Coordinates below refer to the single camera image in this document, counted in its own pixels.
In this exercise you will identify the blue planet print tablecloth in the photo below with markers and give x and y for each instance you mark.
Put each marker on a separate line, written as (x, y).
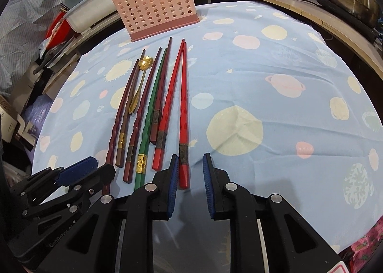
(269, 96)

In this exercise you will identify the pink perforated utensil basket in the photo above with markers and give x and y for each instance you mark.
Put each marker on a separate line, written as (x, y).
(155, 12)

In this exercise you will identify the dark red chopstick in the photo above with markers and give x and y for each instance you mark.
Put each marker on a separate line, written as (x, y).
(111, 147)
(130, 159)

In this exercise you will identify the black induction cooker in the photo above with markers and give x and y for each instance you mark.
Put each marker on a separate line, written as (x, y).
(353, 19)

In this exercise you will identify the white plastic tub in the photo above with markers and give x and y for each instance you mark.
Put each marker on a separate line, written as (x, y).
(89, 18)

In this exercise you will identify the red plastic board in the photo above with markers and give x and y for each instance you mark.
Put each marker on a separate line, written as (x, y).
(56, 25)

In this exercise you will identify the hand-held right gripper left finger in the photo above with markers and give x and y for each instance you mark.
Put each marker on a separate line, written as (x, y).
(171, 189)

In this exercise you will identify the green chopstick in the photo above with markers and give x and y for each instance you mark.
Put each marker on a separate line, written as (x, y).
(141, 162)

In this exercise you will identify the brown chopstick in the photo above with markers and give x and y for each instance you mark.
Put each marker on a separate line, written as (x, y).
(155, 129)
(120, 153)

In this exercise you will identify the pink floral cloth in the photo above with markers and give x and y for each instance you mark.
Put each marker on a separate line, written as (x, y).
(368, 246)

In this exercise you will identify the purple plastic bag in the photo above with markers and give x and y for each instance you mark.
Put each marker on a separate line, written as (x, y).
(39, 114)

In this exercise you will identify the gold flower spoon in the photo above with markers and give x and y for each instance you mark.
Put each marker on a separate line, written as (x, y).
(145, 62)

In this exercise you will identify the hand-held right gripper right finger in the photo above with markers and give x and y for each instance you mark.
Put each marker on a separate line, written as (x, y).
(209, 189)

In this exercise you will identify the grey striped cloth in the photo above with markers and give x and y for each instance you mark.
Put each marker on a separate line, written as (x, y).
(30, 21)

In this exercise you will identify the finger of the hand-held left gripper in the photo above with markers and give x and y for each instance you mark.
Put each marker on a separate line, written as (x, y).
(98, 178)
(77, 171)

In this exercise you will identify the cardboard box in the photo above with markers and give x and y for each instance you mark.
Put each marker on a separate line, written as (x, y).
(12, 117)

